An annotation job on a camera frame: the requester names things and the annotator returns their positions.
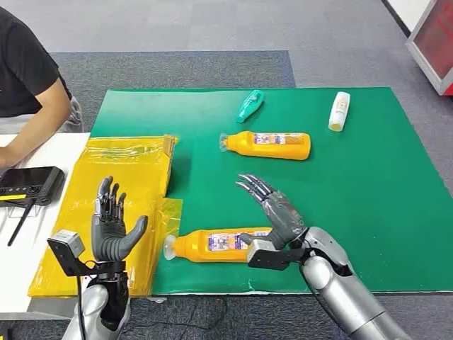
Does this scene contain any black floor cable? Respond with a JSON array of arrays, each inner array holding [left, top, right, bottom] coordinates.
[[141, 296, 229, 329]]

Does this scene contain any black controller with antenna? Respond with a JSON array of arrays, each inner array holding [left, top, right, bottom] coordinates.
[[0, 166, 66, 247]]

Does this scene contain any red and white cabinet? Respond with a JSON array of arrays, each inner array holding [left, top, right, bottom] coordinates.
[[406, 0, 453, 97]]

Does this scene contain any teal plastic bottle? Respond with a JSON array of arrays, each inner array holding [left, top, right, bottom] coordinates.
[[236, 89, 265, 125]]

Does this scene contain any yellow film-wrapped cardboard sheet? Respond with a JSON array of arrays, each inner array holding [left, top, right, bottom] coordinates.
[[28, 135, 184, 298]]

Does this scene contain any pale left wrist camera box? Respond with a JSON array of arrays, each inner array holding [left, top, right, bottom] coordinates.
[[47, 229, 85, 277]]

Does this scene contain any orange bottle with clear cap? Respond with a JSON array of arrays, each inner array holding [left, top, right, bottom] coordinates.
[[219, 130, 312, 162], [163, 227, 273, 264]]

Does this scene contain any person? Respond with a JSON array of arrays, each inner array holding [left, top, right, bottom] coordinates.
[[0, 6, 84, 170]]

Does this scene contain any green mat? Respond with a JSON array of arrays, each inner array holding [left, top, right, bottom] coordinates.
[[90, 87, 453, 295]]

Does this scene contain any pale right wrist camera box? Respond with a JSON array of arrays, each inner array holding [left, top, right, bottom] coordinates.
[[246, 238, 280, 267]]

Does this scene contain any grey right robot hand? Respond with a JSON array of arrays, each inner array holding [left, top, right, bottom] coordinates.
[[236, 174, 309, 249]]

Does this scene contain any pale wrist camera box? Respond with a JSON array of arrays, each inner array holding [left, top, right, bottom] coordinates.
[[47, 229, 85, 277], [246, 238, 280, 267]]

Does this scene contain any person's hand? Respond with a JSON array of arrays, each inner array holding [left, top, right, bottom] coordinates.
[[0, 146, 14, 170]]

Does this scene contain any white plastic bottle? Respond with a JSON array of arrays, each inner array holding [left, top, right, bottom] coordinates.
[[328, 91, 351, 132]]

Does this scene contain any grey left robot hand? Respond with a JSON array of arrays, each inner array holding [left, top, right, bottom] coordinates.
[[90, 176, 148, 264]]

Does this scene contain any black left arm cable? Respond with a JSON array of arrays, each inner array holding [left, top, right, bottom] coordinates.
[[76, 276, 87, 340]]

